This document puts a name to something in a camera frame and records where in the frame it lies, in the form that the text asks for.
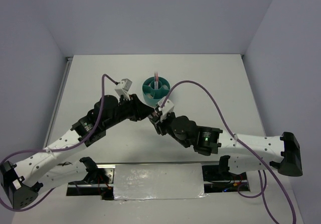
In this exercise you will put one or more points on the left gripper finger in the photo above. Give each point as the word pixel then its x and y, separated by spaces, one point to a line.
pixel 141 115
pixel 141 107

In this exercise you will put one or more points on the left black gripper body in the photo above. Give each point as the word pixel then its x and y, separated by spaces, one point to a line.
pixel 127 109

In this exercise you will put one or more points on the teal round compartment organizer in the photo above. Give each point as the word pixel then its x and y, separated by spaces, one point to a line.
pixel 157 94

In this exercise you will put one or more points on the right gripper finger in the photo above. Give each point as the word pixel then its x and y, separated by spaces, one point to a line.
pixel 156 109
pixel 153 120

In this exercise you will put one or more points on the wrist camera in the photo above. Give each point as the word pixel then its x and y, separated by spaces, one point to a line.
pixel 165 107
pixel 123 87

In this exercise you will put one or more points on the red pen clear barrel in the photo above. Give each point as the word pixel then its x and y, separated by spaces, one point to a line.
pixel 156 83

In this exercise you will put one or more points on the silver foil sheet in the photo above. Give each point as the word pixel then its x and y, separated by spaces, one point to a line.
pixel 158 181

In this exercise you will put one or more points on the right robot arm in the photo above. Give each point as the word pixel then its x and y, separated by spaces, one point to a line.
pixel 237 153

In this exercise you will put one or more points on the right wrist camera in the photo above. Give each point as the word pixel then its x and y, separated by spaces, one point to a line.
pixel 165 107

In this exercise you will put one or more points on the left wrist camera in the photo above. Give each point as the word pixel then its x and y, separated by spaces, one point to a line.
pixel 123 87

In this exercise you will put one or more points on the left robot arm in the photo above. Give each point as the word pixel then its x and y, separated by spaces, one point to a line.
pixel 48 168

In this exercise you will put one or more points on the aluminium rail left edge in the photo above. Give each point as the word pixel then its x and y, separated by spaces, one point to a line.
pixel 58 101

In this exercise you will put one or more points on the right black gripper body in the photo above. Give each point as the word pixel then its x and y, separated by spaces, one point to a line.
pixel 164 126

